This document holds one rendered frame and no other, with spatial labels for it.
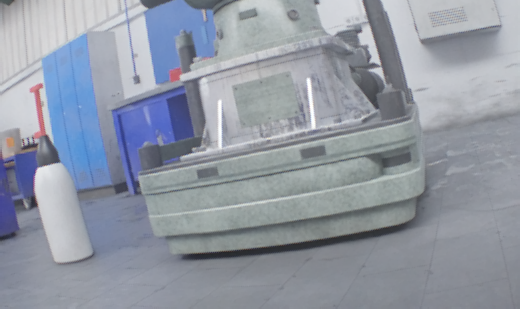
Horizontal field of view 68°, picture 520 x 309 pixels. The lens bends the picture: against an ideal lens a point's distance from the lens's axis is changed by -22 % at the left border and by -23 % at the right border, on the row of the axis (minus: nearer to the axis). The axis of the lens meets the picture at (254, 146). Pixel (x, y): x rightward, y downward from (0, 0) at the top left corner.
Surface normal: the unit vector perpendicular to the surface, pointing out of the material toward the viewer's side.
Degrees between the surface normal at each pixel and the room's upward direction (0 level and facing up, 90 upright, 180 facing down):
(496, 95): 90
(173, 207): 90
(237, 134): 90
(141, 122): 90
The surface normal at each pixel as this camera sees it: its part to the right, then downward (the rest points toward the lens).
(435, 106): -0.42, 0.14
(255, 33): -0.36, -0.23
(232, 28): -0.63, 0.18
